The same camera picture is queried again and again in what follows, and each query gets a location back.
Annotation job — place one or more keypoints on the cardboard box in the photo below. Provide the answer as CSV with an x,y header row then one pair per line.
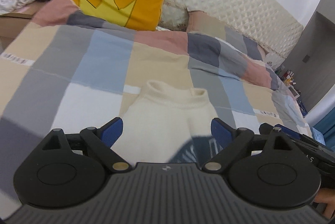
x,y
13,23

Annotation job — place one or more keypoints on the cluttered side table items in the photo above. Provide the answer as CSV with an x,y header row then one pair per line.
x,y
287,77

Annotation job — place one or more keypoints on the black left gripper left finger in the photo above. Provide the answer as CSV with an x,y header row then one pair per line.
x,y
68,169

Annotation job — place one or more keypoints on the grey wardrobe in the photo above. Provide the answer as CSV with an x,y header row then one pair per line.
x,y
312,59

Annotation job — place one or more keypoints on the person's right hand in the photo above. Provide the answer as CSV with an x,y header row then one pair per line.
x,y
326,196

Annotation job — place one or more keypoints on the patchwork bed quilt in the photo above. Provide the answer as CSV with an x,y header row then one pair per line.
x,y
71,71

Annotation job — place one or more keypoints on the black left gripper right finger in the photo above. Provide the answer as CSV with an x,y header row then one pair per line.
x,y
268,171

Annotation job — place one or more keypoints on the cream and navy sweater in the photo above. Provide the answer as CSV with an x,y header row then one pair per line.
x,y
168,125

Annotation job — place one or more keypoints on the white fluffy pillow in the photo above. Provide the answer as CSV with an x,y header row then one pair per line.
x,y
173,18

